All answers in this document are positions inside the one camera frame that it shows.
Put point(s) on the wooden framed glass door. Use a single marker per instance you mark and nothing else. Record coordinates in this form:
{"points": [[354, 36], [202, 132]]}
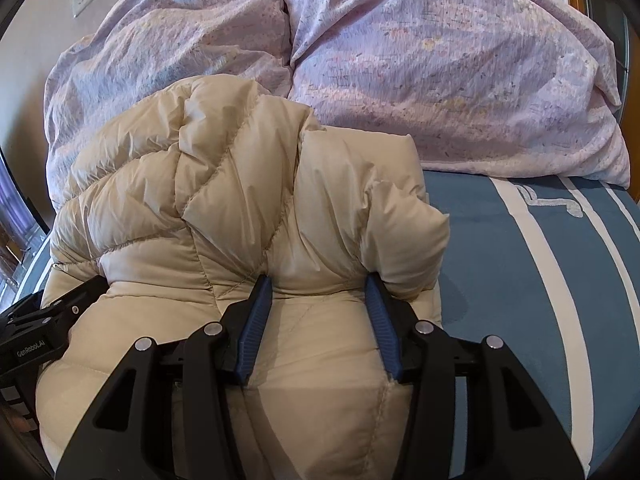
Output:
{"points": [[619, 19]]}

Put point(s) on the lilac floral duvet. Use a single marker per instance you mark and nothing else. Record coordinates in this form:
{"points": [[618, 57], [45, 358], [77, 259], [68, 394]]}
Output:
{"points": [[506, 88]]}

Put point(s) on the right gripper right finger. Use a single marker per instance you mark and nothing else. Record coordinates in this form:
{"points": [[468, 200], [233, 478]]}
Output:
{"points": [[419, 354]]}

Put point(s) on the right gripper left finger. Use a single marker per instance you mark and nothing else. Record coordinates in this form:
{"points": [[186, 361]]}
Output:
{"points": [[216, 357]]}

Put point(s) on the beige quilted down jacket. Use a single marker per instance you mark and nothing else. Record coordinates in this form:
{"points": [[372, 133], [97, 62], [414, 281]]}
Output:
{"points": [[182, 201]]}

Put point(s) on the blue white striped bed sheet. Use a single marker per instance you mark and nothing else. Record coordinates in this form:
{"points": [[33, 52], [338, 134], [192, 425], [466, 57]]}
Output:
{"points": [[539, 287]]}

